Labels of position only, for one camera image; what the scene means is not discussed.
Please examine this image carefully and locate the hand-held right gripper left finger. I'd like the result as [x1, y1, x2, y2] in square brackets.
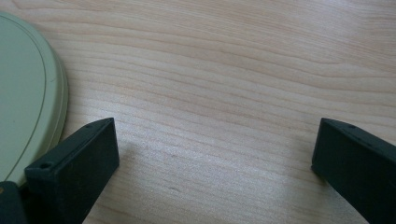
[23, 117, 120, 224]

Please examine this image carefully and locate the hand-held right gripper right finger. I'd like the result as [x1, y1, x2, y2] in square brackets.
[311, 117, 396, 224]

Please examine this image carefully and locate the green round plate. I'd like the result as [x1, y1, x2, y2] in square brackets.
[0, 11, 69, 188]

